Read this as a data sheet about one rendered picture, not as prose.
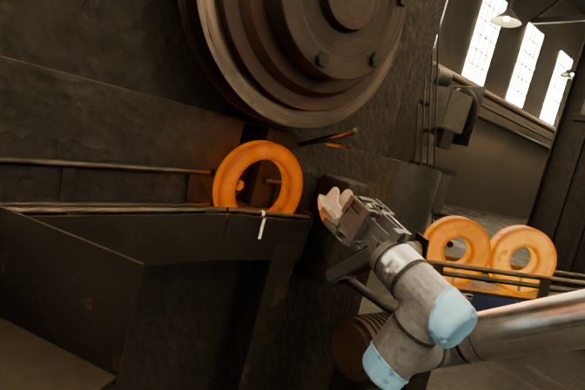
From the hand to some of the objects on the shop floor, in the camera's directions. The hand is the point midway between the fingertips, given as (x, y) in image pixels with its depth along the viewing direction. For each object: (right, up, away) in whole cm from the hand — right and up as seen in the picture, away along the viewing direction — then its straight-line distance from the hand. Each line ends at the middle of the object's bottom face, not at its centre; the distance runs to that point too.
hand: (321, 202), depth 84 cm
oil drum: (+71, -72, +279) cm, 297 cm away
